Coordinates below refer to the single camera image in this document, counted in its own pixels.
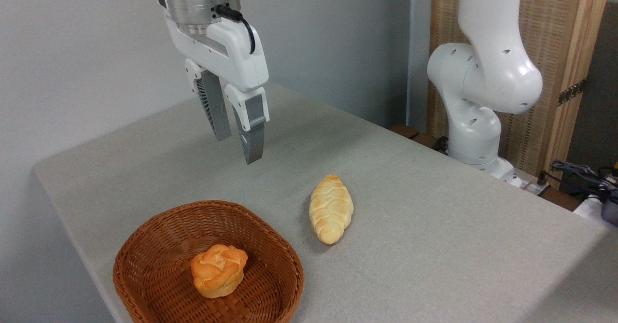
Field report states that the long braided pale bread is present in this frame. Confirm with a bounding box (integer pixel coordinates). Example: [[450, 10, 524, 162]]
[[309, 174, 354, 245]]

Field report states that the grey tablecloth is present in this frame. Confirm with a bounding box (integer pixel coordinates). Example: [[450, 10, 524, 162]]
[[33, 82, 618, 323]]

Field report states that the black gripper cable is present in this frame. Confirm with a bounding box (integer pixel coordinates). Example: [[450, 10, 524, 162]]
[[214, 4, 256, 55]]

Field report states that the bundle of dark cables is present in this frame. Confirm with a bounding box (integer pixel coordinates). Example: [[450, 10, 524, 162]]
[[549, 159, 618, 204]]

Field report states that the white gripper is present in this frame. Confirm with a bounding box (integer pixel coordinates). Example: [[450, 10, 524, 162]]
[[163, 12, 270, 165]]

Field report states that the brown woven wicker basket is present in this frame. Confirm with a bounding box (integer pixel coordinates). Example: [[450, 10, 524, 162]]
[[113, 200, 305, 323]]

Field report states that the dark metal hinge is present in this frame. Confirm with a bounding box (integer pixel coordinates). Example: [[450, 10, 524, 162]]
[[558, 78, 588, 107]]

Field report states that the round orange bread roll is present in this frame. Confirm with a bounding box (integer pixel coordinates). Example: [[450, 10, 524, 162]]
[[190, 244, 249, 298]]

